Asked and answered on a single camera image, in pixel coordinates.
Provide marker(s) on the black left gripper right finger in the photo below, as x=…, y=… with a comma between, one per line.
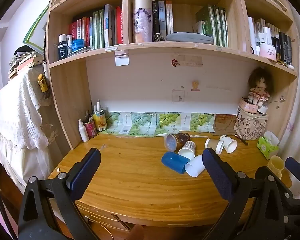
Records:
x=239, y=190

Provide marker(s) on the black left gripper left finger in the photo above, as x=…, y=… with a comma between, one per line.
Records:
x=37, y=219

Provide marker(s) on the brown clear plastic cup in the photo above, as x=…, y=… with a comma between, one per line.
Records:
x=174, y=142

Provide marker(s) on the white paper cup right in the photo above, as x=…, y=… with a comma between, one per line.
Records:
x=230, y=144

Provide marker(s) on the plain white paper cup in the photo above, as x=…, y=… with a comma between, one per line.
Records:
x=195, y=167

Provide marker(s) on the brown sleeve paper cup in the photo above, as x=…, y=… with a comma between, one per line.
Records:
x=216, y=145

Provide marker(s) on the checkered paper cup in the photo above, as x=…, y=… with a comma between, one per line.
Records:
x=188, y=150

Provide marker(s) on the blue plastic cup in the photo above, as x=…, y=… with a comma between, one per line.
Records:
x=175, y=162

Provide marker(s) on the cream yellow mug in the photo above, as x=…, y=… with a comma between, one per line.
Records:
x=276, y=165

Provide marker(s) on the green tissue pack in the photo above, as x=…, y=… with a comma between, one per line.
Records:
x=268, y=144

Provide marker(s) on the white lace cloth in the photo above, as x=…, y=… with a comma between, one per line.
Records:
x=24, y=148

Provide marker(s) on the white spray bottle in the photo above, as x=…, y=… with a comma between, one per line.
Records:
x=82, y=130

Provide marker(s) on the pink small box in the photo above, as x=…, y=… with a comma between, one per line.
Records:
x=247, y=106

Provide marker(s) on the brown paper bag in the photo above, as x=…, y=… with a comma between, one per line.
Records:
x=224, y=124

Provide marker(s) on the red pen holder can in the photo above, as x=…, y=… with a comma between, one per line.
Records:
x=91, y=129

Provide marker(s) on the brown haired doll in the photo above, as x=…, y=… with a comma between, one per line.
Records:
x=261, y=86

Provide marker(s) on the yellow juice carton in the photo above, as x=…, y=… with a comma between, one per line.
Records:
x=100, y=120

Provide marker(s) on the pink cosmetic box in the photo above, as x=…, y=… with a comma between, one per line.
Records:
x=268, y=51

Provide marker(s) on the yellow toy figure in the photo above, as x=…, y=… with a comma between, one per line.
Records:
x=42, y=83

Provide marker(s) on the green grape poster strip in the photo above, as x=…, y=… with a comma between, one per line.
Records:
x=156, y=124

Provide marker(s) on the dark cosmetic bottle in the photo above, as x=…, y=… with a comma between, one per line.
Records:
x=62, y=47

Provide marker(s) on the grey flat pouch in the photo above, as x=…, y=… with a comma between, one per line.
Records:
x=189, y=37

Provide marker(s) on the green book set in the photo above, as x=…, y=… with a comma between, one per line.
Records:
x=214, y=24

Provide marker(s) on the blue cream jar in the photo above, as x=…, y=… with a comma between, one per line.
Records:
x=77, y=44

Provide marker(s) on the wooden bookshelf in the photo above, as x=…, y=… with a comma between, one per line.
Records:
x=167, y=76

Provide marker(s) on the red book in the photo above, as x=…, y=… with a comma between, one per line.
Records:
x=119, y=26

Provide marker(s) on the patterned drawstring bag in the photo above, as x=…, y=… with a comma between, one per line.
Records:
x=250, y=126

